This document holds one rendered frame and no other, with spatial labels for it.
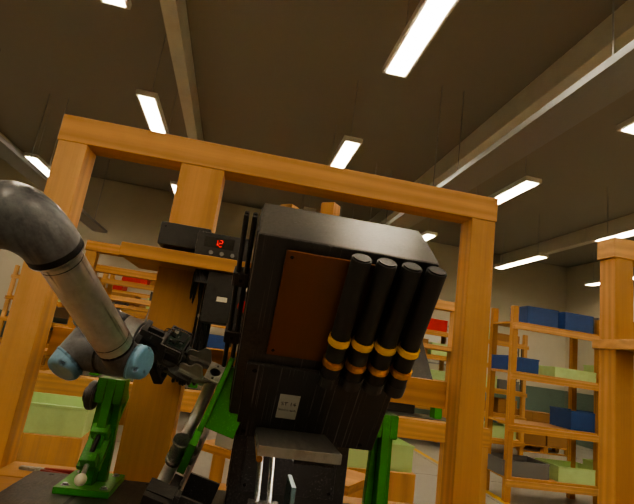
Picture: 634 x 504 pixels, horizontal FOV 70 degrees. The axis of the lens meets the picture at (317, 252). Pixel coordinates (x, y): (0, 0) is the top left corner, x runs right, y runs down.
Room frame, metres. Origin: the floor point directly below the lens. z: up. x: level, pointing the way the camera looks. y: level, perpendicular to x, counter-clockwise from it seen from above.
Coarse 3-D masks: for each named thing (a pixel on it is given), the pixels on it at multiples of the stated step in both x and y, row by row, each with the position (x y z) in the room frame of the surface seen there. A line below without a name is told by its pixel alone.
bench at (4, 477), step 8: (8, 464) 1.42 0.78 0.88; (16, 464) 1.43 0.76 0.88; (24, 464) 1.44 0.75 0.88; (32, 464) 1.45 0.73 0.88; (40, 464) 1.46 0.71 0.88; (0, 472) 1.34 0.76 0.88; (8, 472) 1.35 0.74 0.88; (16, 472) 1.36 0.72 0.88; (24, 472) 1.37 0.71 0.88; (112, 472) 1.48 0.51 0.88; (0, 480) 1.29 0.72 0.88; (8, 480) 1.30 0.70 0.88; (16, 480) 1.30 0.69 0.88; (0, 488) 1.23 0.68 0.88; (224, 488) 1.48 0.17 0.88; (344, 496) 1.58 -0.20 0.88
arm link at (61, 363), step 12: (72, 336) 1.06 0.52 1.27; (84, 336) 1.06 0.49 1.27; (60, 348) 1.03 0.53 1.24; (72, 348) 1.04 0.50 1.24; (84, 348) 1.03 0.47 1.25; (48, 360) 1.03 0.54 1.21; (60, 360) 1.02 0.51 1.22; (72, 360) 1.03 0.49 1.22; (84, 360) 1.03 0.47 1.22; (60, 372) 1.04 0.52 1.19; (72, 372) 1.03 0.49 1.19
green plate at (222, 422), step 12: (228, 372) 1.07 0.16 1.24; (228, 384) 1.08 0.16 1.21; (216, 396) 1.06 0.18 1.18; (228, 396) 1.08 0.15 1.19; (216, 408) 1.08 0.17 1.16; (228, 408) 1.08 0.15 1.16; (204, 420) 1.06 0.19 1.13; (216, 420) 1.08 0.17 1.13; (228, 420) 1.08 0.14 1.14; (228, 432) 1.08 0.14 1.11
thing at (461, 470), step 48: (48, 192) 1.36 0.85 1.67; (192, 192) 1.41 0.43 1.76; (480, 240) 1.53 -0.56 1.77; (48, 288) 1.37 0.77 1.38; (480, 288) 1.53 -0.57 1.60; (480, 336) 1.54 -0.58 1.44; (0, 384) 1.36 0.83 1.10; (144, 384) 1.41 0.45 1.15; (480, 384) 1.54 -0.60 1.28; (0, 432) 1.36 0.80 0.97; (144, 432) 1.41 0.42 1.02; (480, 432) 1.54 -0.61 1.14; (144, 480) 1.41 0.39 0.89
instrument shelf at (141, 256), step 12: (120, 252) 1.27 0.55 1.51; (132, 252) 1.28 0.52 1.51; (144, 252) 1.28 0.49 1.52; (156, 252) 1.29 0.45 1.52; (168, 252) 1.29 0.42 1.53; (180, 252) 1.29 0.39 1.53; (144, 264) 1.40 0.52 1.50; (156, 264) 1.36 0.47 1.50; (168, 264) 1.33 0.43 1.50; (180, 264) 1.30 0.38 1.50; (192, 264) 1.30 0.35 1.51; (204, 264) 1.30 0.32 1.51; (216, 264) 1.31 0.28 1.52; (228, 264) 1.31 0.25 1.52
